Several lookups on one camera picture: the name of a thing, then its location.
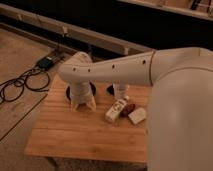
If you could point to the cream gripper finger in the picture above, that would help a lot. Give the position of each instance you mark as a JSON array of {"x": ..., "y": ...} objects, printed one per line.
[
  {"x": 91, "y": 104},
  {"x": 74, "y": 105}
]

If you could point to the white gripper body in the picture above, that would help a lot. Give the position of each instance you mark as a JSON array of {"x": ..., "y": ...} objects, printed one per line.
[{"x": 81, "y": 92}]

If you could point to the white sponge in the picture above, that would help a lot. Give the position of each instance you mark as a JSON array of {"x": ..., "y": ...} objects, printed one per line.
[{"x": 137, "y": 115}]

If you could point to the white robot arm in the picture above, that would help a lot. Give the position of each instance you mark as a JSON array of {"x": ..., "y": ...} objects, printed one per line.
[{"x": 180, "y": 106}]

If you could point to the dark ceramic bowl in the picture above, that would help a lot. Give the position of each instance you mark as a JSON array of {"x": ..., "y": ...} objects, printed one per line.
[{"x": 93, "y": 88}]

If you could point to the small black object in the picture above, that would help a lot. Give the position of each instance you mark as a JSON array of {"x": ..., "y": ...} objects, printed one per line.
[{"x": 110, "y": 90}]

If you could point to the white milk carton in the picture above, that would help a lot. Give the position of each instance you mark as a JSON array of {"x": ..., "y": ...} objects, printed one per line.
[{"x": 113, "y": 113}]

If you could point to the wooden table board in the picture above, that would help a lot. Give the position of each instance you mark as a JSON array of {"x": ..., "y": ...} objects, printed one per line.
[{"x": 60, "y": 131}]

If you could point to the clear plastic cup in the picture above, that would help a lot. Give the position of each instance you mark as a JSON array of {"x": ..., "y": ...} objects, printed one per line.
[{"x": 120, "y": 91}]

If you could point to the brown chocolate bar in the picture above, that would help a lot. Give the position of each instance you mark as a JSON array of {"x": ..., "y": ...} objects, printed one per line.
[{"x": 127, "y": 110}]

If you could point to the black power strip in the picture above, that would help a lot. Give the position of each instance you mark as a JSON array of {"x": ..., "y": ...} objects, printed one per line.
[{"x": 49, "y": 61}]

